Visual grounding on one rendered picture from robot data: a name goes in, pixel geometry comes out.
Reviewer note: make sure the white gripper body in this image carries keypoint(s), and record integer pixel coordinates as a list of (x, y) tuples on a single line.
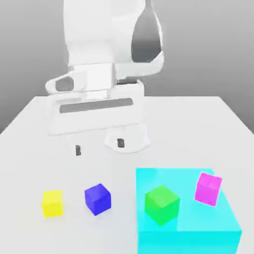
[(95, 121)]

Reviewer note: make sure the small green cube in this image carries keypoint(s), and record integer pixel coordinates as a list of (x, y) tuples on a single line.
[(161, 204)]

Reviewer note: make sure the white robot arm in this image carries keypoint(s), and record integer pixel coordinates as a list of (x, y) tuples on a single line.
[(89, 35)]

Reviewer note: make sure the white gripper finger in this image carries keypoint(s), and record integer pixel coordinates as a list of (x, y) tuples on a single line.
[(78, 150), (120, 143)]

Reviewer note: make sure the small magenta cube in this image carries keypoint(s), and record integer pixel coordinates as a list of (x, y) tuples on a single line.
[(208, 189)]

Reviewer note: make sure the large cyan box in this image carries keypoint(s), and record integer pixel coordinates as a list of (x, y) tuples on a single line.
[(198, 238)]

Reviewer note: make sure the small yellow cube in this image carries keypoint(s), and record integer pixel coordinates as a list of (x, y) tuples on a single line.
[(52, 204)]

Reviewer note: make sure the small blue cube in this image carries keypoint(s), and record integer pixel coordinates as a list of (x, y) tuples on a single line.
[(97, 199)]

